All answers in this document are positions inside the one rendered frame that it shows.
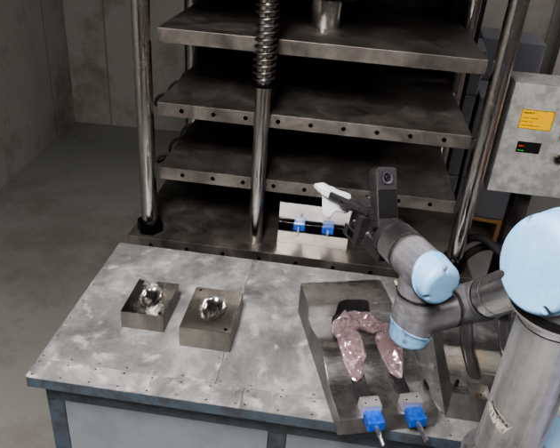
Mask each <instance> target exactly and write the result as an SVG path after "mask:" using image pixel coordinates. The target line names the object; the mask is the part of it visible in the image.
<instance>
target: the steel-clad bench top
mask: <svg viewBox="0 0 560 448"><path fill-rule="evenodd" d="M139 279H145V280H152V281H158V282H166V283H172V284H179V294H180V299H179V301H178V303H177V305H176V307H175V309H174V311H173V313H172V316H171V318H170V320H169V323H168V325H167V326H166V328H165V330H164V332H153V331H147V330H141V329H134V328H128V327H122V322H121V309H122V308H123V306H124V304H125V302H126V301H127V299H128V298H129V296H130V294H131V293H132V290H133V289H134V287H135V285H136V283H138V281H139ZM398 279H399V278H394V277H387V276H375V275H367V274H360V273H353V272H346V271H339V270H332V269H325V268H312V267H304V266H298V265H291V264H283V263H276V262H269V261H263V260H249V259H242V258H235V257H229V256H221V255H214V254H207V253H200V252H187V251H180V250H173V249H165V248H158V247H152V246H145V245H137V244H124V243H119V245H118V246H117V248H115V250H114V251H113V253H112V254H111V255H110V257H109V258H108V260H107V261H106V263H105V264H104V266H103V267H102V269H101V270H100V272H99V273H98V275H96V277H95V278H94V279H93V281H92V283H91V284H90V285H89V287H88V288H87V290H86V291H85V292H84V294H83V296H82V297H81V298H80V300H79V301H78V302H77V304H76V305H75V306H74V308H73V309H72V311H71V312H70V313H69V315H68V317H67V318H66V319H65V321H64V322H63V324H62V325H61V327H60V328H59V330H58V331H57V332H56V333H55V334H54V336H53V337H52V339H51V341H50V342H49V343H48V345H47V346H46V348H45V349H44V351H43V352H42V354H41V355H40V356H39V357H38V358H37V360H36V362H35V363H34V364H33V366H32V367H31V369H30V370H29V371H28V373H27V375H26V376H25V377H26V378H32V379H39V380H49V381H56V382H62V383H68V384H74V385H80V386H86V387H93V388H104V389H110V390H116V391H123V392H128V393H134V394H141V395H147V396H158V397H164V398H171V399H177V400H182V401H189V402H195V403H201V404H212V405H218V406H225V407H230V408H237V409H243V410H249V411H256V412H266V413H273V414H279V415H284V416H291V417H297V418H303V419H310V420H320V421H327V422H333V420H332V416H331V413H330V410H329V407H328V403H327V401H326V398H325V395H324V391H323V388H322V384H321V381H320V379H319V376H318V373H317V370H316V365H315V362H314V359H313V357H312V354H311V351H310V348H309V345H308V340H307V337H306V334H305V332H304V329H303V326H302V322H301V320H300V315H299V312H298V308H299V299H300V284H301V283H320V282H339V281H359V280H381V282H382V284H383V286H384V288H385V289H386V291H387V293H388V296H389V298H390V299H391V300H392V307H391V313H392V309H393V305H394V300H395V296H396V285H395V282H394V281H395V280H396V281H397V282H398ZM197 287H203V288H210V289H217V290H223V291H231V292H242V293H243V294H244V296H243V311H242V314H241V317H240V320H239V323H238V326H237V329H236V335H235V338H234V341H233V344H232V347H231V350H230V352H224V351H218V350H210V349H204V348H192V347H186V346H180V328H179V327H180V323H181V321H182V318H183V317H184V315H185V312H186V310H187V308H188V304H189V302H190V300H191V298H192V296H193V294H194V291H195V289H196V288H197ZM415 354H416V357H417V361H418V365H419V368H420V374H421V377H422V379H423V381H424V379H425V380H426V381H427V383H428V385H429V390H428V392H429V394H430V395H431V396H432V398H433V400H434V402H435V404H436V407H437V409H438V411H439V413H438V416H437V419H436V424H435V426H434V427H424V430H425V433H426V435H427V436H429V437H435V438H441V439H447V440H453V441H460V442H462V440H463V438H464V436H465V435H466V434H467V432H469V431H470V430H472V429H474V428H478V426H479V423H480V422H475V421H469V420H458V419H452V418H445V415H444V404H443V398H442V392H441V386H440V380H439V374H438V368H437V362H436V352H435V345H434V340H433V333H432V338H431V340H430V341H429V344H427V346H426V347H424V348H423V349H419V350H415ZM222 359H223V360H222ZM215 382H216V383H215ZM241 400H242V401H241ZM239 407H240V408H239ZM556 416H559V417H560V407H559V409H558V411H557V414H556Z"/></svg>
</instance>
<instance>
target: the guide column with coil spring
mask: <svg viewBox="0 0 560 448"><path fill-rule="evenodd" d="M276 2H277V0H260V4H272V3H276ZM273 10H276V6H260V11H273ZM274 17H276V13H259V18H274ZM273 24H276V20H259V25H273ZM272 31H276V27H273V28H258V32H272ZM274 37H275V34H273V35H258V38H259V39H270V38H274ZM273 44H275V41H272V42H258V45H261V46H267V45H273ZM273 51H274V48H269V49H259V48H257V52H273ZM273 58H274V54H272V55H257V59H259V60H268V59H273ZM270 65H273V61H270V62H258V61H257V65H256V66H270ZM271 71H273V68H256V72H260V73H267V72H271ZM272 75H273V74H272ZM272 75H267V76H259V75H256V78H257V79H269V78H271V77H272ZM256 83H258V84H272V81H269V82H257V81H256ZM270 103H271V89H259V88H255V101H254V119H253V137H252V172H251V191H250V209H249V227H248V242H250V243H252V244H259V243H261V241H262V230H263V216H264V202H265V187H266V173H267V160H268V132H269V118H270Z"/></svg>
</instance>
